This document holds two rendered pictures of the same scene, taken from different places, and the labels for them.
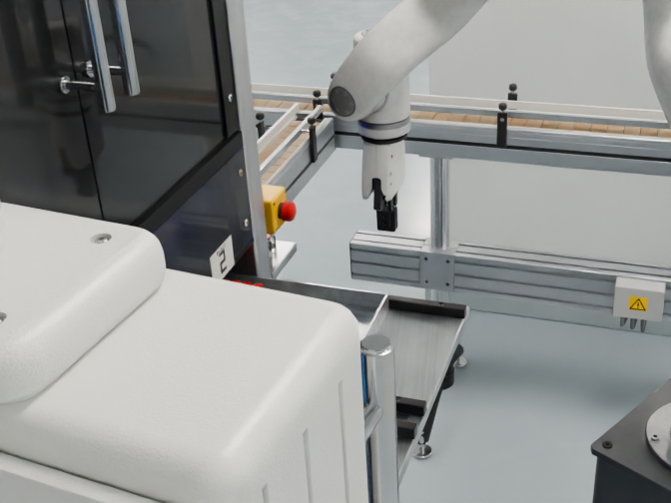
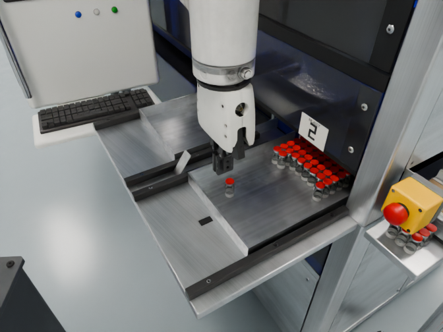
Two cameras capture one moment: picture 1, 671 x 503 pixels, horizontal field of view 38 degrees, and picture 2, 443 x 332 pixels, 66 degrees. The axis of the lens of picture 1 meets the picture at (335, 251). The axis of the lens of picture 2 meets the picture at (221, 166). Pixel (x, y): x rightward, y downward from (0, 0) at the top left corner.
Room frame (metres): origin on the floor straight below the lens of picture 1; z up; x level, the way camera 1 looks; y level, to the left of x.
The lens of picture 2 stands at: (1.70, -0.43, 1.47)
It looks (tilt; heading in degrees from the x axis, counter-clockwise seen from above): 41 degrees down; 128
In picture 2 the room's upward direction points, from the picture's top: straight up
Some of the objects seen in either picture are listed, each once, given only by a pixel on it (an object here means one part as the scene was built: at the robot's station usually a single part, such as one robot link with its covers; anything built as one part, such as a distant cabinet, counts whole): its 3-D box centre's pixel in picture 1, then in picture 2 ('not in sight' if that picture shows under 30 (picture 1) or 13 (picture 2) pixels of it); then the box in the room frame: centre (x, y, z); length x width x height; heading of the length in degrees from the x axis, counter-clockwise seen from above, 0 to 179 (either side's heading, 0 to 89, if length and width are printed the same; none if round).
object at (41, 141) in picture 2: not in sight; (97, 111); (0.66, 0.14, 0.79); 0.45 x 0.28 x 0.03; 63
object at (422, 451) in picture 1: (440, 386); not in sight; (2.31, -0.29, 0.07); 0.50 x 0.08 x 0.14; 159
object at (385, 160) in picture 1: (384, 159); (223, 105); (1.44, -0.09, 1.21); 0.10 x 0.08 x 0.11; 159
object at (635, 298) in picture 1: (638, 298); not in sight; (2.06, -0.76, 0.50); 0.12 x 0.05 x 0.09; 69
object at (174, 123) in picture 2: not in sight; (207, 118); (1.12, 0.24, 0.90); 0.34 x 0.26 x 0.04; 69
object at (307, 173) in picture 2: not in sight; (303, 169); (1.47, 0.20, 0.90); 0.18 x 0.02 x 0.05; 159
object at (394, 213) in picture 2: (286, 211); (397, 213); (1.70, 0.09, 0.99); 0.04 x 0.04 x 0.04; 69
